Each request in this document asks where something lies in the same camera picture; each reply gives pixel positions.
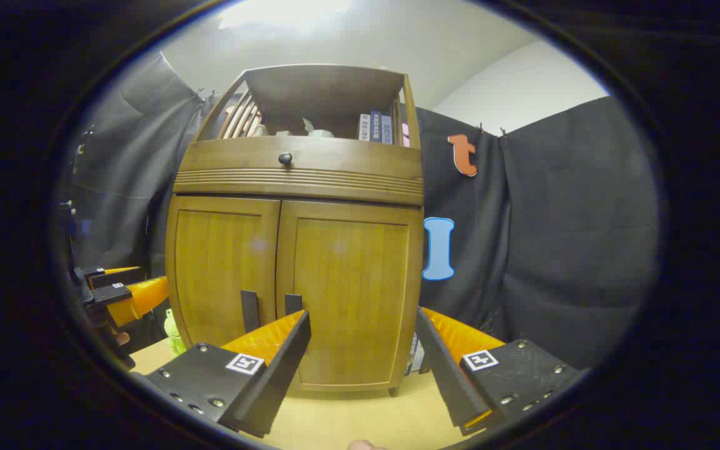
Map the black backdrop cloth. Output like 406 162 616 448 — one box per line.
60 53 661 369

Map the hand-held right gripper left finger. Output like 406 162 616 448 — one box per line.
145 309 312 439

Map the wooden shoe cabinet door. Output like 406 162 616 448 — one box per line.
276 200 424 391
166 195 281 351

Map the green toy figure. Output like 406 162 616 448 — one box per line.
164 309 187 356

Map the wooden double-door shoe cabinet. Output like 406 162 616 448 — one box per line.
165 64 425 398

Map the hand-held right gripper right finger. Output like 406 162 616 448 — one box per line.
414 306 581 437

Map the wooden drawer with black knob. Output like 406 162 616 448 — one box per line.
180 136 423 179

